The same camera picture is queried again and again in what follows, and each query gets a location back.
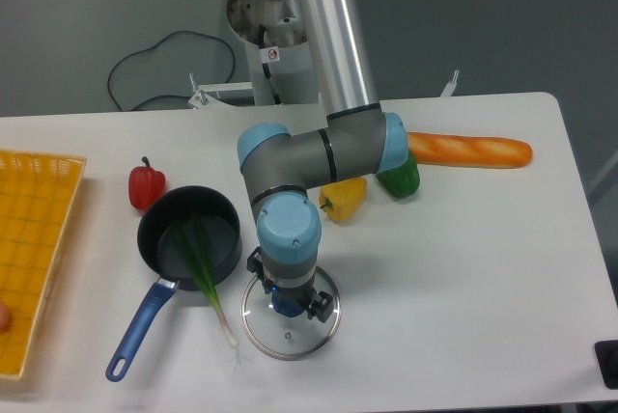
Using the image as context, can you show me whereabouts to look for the black pot blue handle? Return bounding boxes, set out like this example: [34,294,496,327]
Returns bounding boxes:
[105,186,242,382]

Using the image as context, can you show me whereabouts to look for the green onion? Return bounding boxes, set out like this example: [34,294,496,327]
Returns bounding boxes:
[170,214,239,350]

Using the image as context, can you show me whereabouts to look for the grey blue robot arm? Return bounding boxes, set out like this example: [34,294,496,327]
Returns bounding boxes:
[227,0,408,321]

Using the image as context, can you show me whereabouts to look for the orange baguette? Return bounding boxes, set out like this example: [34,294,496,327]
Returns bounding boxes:
[407,132,533,169]

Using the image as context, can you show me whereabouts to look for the yellow wicker basket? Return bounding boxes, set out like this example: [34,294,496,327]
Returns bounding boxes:
[1,150,87,380]

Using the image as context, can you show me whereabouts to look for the yellow bell pepper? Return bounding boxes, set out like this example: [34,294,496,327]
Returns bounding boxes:
[319,177,367,223]

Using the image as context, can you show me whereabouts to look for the green bell pepper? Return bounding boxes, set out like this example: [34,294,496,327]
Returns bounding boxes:
[376,151,421,199]

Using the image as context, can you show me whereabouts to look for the red bell pepper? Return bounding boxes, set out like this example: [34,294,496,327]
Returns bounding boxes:
[127,156,167,211]

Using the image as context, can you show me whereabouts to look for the glass pot lid blue knob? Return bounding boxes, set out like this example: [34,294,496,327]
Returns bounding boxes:
[241,266,341,361]

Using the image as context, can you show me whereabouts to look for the black cable on floor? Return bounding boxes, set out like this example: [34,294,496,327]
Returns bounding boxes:
[106,29,237,112]

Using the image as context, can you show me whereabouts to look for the black device at table edge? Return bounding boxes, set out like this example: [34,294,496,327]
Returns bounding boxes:
[594,340,618,390]

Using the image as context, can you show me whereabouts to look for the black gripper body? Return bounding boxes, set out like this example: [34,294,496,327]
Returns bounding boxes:
[262,270,316,310]

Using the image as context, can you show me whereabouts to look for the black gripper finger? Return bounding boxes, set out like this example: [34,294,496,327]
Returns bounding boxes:
[246,247,270,294]
[305,289,334,322]

